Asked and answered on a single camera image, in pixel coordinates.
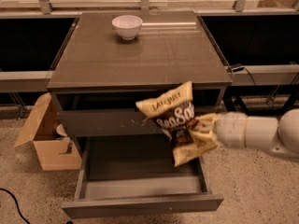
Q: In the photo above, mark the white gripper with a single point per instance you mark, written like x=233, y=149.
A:
x=230, y=127

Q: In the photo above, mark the brown sea salt chip bag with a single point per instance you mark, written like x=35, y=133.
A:
x=173, y=112

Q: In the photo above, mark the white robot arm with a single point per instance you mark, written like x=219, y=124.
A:
x=276, y=137

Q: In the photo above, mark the open grey middle drawer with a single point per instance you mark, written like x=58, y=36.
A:
x=135, y=175

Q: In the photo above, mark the grey drawer cabinet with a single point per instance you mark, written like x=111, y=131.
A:
x=171, y=48

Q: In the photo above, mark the scratched grey top drawer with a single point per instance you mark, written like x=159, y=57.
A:
x=105, y=113

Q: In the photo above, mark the white ceramic bowl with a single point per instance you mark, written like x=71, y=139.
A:
x=127, y=26

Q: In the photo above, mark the open cardboard box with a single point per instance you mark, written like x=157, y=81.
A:
x=54, y=152

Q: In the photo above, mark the black power adapter with cable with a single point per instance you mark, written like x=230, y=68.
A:
x=238, y=68

